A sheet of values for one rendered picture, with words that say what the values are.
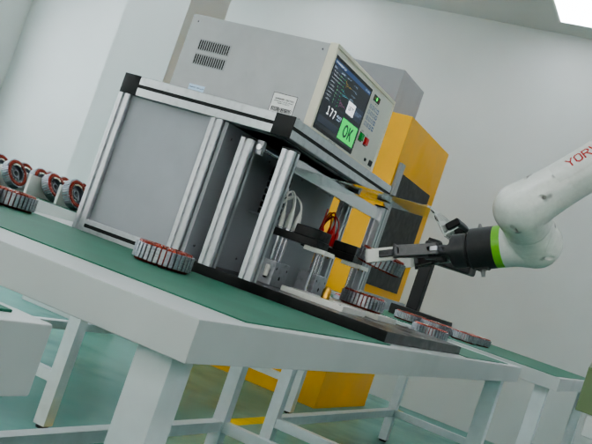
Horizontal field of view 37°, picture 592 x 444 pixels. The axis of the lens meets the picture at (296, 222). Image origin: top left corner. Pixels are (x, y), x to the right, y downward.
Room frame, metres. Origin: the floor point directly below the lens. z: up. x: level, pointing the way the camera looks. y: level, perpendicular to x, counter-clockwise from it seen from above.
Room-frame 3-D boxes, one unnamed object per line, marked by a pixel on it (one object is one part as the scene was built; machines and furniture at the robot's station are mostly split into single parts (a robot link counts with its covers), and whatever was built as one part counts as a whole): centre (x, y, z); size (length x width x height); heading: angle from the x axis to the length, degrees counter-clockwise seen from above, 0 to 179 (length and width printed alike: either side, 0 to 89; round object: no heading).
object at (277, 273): (2.00, 0.02, 0.80); 0.08 x 0.05 x 0.06; 155
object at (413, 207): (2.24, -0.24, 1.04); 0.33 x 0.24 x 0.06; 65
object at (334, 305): (1.94, -0.11, 0.78); 0.15 x 0.15 x 0.01; 65
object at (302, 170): (2.09, -0.07, 1.03); 0.62 x 0.01 x 0.03; 155
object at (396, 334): (2.06, -0.15, 0.76); 0.64 x 0.47 x 0.02; 155
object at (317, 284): (2.22, -0.08, 0.80); 0.08 x 0.05 x 0.06; 155
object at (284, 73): (2.20, 0.12, 1.22); 0.44 x 0.39 x 0.20; 155
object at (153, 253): (1.62, 0.21, 0.77); 0.11 x 0.11 x 0.04
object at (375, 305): (2.16, -0.22, 0.80); 0.11 x 0.11 x 0.04
